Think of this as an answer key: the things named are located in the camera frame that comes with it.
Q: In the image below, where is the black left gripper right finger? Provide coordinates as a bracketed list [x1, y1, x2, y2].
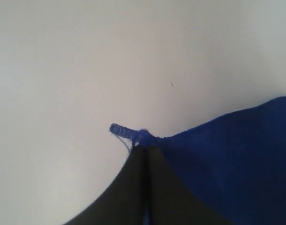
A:
[146, 147, 229, 225]

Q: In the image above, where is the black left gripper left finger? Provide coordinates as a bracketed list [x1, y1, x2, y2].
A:
[66, 147, 146, 225]

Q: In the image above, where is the blue towel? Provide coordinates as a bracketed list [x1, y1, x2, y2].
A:
[110, 96, 286, 225]

